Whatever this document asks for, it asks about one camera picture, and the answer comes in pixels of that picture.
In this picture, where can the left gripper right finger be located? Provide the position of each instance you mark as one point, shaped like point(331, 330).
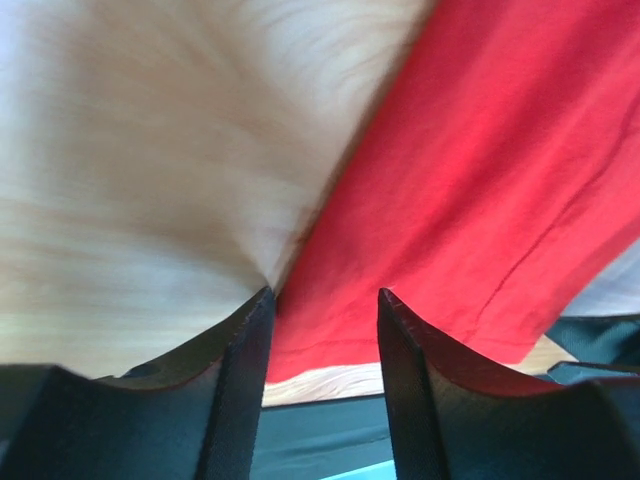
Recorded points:
point(456, 414)

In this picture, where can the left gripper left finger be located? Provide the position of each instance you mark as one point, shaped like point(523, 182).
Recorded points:
point(191, 413)

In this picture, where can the red t shirt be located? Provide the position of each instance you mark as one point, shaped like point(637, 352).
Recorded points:
point(499, 176)

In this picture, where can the black base mat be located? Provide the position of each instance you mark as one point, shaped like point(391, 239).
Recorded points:
point(350, 437)

